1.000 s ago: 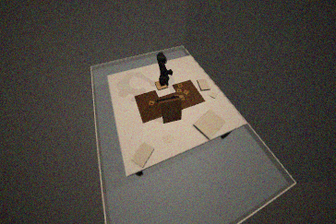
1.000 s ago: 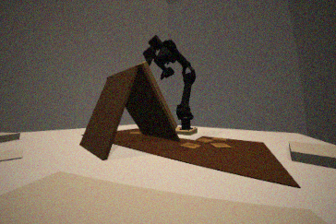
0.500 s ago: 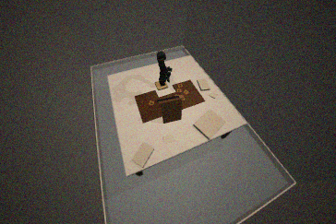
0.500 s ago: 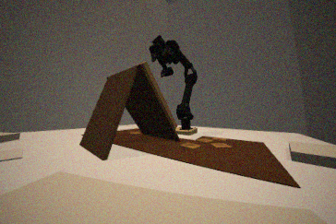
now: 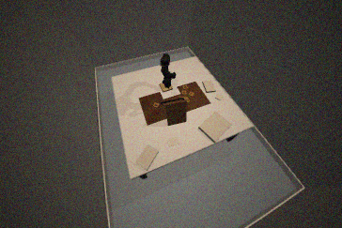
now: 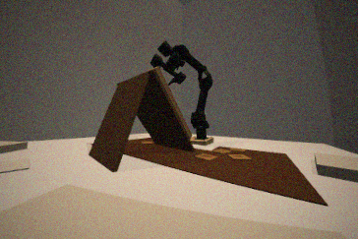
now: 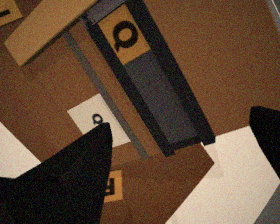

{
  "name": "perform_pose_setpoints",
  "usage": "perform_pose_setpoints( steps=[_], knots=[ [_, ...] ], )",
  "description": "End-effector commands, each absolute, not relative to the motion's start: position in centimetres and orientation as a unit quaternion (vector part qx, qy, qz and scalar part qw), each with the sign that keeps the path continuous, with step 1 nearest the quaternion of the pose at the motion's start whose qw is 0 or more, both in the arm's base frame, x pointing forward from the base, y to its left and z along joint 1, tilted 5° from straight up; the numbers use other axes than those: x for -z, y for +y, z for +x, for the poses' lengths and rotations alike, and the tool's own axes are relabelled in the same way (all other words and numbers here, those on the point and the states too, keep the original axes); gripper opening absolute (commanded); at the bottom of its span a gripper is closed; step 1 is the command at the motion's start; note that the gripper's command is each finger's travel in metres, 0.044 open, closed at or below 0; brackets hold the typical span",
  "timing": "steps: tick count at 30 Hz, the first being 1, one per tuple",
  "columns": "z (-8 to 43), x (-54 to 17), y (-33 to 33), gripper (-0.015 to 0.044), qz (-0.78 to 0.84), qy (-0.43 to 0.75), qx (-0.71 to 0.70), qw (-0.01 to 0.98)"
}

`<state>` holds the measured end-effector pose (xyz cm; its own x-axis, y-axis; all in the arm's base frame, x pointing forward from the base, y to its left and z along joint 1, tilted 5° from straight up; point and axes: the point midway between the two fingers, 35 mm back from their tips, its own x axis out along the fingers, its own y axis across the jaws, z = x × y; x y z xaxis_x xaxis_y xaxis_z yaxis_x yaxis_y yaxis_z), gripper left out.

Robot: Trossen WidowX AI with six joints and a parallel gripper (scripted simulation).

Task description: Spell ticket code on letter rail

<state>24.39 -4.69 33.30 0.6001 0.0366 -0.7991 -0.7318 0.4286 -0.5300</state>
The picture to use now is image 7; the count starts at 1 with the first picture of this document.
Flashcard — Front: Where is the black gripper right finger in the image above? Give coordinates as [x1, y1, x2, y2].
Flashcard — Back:
[249, 106, 280, 179]

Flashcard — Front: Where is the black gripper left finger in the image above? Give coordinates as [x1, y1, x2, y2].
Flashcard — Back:
[0, 122, 113, 224]

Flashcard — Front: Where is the white paper ticket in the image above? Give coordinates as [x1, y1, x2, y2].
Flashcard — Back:
[67, 93, 130, 148]

